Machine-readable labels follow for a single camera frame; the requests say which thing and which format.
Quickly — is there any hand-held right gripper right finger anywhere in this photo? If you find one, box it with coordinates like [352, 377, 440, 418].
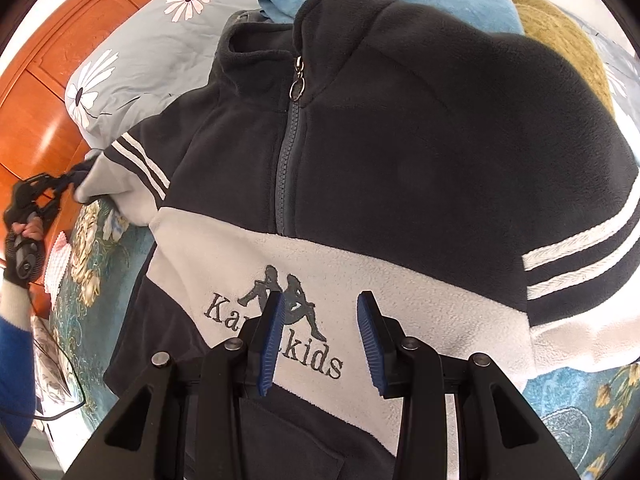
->
[356, 290, 583, 480]

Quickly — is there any daisy print grey duvet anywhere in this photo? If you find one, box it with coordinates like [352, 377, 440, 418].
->
[64, 0, 640, 151]

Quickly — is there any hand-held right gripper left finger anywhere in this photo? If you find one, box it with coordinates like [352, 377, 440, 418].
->
[62, 290, 286, 480]

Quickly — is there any orange wooden headboard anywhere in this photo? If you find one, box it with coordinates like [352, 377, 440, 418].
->
[0, 0, 236, 188]

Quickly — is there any black cable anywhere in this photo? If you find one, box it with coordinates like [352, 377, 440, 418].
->
[27, 287, 87, 421]

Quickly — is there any person's left hand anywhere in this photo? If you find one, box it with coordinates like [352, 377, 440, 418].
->
[4, 217, 47, 290]

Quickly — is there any dark grey fleece jacket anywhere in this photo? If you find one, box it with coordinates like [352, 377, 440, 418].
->
[75, 0, 640, 480]

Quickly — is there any teal floral blanket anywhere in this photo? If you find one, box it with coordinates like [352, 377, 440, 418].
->
[30, 195, 640, 480]

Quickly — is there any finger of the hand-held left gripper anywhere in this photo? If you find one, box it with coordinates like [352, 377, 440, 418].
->
[35, 190, 67, 221]
[30, 172, 76, 193]

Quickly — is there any mustard knitted sweater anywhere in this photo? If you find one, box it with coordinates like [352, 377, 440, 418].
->
[502, 0, 616, 116]

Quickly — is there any white textured cloth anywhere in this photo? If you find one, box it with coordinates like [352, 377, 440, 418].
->
[42, 230, 73, 296]

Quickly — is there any person's left forearm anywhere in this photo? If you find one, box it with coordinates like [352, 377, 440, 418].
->
[0, 280, 40, 448]

